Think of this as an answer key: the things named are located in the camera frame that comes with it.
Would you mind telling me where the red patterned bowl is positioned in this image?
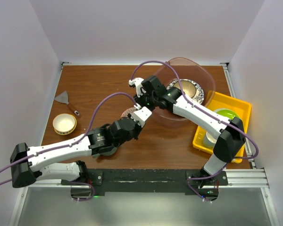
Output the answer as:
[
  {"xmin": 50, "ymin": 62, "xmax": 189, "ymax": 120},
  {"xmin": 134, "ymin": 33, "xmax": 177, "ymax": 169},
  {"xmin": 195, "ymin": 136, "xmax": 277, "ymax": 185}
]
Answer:
[{"xmin": 121, "ymin": 107, "xmax": 137, "ymax": 118}]

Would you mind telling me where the cream patterned bowl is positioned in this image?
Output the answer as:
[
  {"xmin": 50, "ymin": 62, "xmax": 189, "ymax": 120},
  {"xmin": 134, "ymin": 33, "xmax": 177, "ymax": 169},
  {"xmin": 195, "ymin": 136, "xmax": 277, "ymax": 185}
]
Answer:
[{"xmin": 180, "ymin": 79, "xmax": 199, "ymax": 98}]

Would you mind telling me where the blue floral plate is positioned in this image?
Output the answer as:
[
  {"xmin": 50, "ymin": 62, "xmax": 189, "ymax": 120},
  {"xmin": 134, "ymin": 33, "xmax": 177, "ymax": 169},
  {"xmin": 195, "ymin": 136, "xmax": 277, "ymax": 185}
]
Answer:
[{"xmin": 180, "ymin": 79, "xmax": 205, "ymax": 104}]

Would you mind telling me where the pink translucent plastic bin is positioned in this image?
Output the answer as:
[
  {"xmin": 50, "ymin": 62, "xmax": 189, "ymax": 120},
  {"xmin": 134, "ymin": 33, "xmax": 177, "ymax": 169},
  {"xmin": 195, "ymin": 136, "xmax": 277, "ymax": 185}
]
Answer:
[{"xmin": 152, "ymin": 57, "xmax": 216, "ymax": 128}]

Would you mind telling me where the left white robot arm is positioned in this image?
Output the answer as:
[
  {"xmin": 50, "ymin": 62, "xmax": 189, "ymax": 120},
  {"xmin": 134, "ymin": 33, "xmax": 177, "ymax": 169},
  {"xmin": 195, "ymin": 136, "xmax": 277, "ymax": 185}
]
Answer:
[{"xmin": 10, "ymin": 115, "xmax": 146, "ymax": 188}]

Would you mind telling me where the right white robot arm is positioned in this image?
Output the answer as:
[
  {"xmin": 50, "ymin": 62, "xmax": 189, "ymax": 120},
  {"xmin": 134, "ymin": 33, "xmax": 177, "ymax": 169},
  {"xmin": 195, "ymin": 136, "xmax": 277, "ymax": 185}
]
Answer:
[{"xmin": 128, "ymin": 76, "xmax": 245, "ymax": 185}]

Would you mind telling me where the teal ceramic mug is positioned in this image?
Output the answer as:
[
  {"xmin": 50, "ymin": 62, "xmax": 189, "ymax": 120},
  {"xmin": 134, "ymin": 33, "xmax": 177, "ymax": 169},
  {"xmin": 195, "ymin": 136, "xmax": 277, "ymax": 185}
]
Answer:
[{"xmin": 92, "ymin": 147, "xmax": 117, "ymax": 158}]

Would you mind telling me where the yellow plastic tray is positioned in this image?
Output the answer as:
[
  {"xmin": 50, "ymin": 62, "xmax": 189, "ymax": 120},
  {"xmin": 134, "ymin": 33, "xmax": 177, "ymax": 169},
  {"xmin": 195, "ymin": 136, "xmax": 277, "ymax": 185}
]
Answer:
[{"xmin": 192, "ymin": 92, "xmax": 251, "ymax": 154}]

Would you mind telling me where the grey triangular scraper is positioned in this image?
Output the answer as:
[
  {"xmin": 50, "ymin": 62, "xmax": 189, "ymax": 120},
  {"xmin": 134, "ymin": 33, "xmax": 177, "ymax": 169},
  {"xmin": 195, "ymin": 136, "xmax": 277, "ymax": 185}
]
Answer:
[{"xmin": 54, "ymin": 91, "xmax": 81, "ymax": 117}]

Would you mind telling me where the green plate white rim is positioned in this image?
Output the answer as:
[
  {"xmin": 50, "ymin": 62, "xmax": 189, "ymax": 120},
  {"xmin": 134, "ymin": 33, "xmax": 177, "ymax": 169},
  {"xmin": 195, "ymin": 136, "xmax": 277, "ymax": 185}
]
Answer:
[{"xmin": 214, "ymin": 108, "xmax": 240, "ymax": 120}]

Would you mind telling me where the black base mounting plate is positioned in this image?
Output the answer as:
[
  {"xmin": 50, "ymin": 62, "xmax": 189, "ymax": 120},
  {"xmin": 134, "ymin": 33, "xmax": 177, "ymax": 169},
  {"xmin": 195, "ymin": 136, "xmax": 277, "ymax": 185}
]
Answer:
[{"xmin": 61, "ymin": 168, "xmax": 228, "ymax": 198}]

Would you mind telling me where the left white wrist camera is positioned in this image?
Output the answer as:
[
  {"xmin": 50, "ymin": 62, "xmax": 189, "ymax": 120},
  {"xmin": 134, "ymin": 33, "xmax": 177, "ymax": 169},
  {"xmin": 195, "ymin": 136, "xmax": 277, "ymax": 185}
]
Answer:
[{"xmin": 128, "ymin": 107, "xmax": 152, "ymax": 128}]

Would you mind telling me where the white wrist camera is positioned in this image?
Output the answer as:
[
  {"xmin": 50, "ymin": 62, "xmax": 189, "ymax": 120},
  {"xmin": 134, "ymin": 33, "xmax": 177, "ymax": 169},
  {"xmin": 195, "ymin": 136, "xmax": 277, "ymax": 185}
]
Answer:
[
  {"xmin": 128, "ymin": 78, "xmax": 144, "ymax": 97},
  {"xmin": 128, "ymin": 107, "xmax": 152, "ymax": 128}
]

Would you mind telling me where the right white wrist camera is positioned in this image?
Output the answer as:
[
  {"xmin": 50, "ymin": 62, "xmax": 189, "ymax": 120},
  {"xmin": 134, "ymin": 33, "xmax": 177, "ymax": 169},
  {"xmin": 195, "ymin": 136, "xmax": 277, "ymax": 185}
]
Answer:
[{"xmin": 128, "ymin": 78, "xmax": 144, "ymax": 97}]

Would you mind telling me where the white mug blue handle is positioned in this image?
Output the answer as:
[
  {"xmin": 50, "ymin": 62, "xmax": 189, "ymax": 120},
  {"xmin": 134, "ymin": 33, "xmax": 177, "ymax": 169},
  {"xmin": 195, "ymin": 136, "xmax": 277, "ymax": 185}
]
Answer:
[{"xmin": 202, "ymin": 132, "xmax": 216, "ymax": 148}]

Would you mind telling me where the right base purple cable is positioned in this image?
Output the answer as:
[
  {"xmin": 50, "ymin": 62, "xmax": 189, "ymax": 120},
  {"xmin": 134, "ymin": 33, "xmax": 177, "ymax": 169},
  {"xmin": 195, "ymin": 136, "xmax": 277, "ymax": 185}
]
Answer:
[{"xmin": 187, "ymin": 176, "xmax": 219, "ymax": 202}]

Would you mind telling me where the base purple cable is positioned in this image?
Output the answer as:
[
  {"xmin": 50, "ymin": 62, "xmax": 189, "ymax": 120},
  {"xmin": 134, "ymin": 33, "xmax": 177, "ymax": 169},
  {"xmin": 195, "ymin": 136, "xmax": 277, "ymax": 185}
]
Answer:
[
  {"xmin": 70, "ymin": 181, "xmax": 96, "ymax": 202},
  {"xmin": 187, "ymin": 176, "xmax": 219, "ymax": 202}
]

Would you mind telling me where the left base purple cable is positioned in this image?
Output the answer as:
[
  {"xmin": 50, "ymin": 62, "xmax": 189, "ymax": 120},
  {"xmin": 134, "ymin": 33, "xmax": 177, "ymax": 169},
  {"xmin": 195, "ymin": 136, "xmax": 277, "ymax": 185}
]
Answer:
[{"xmin": 70, "ymin": 181, "xmax": 96, "ymax": 202}]

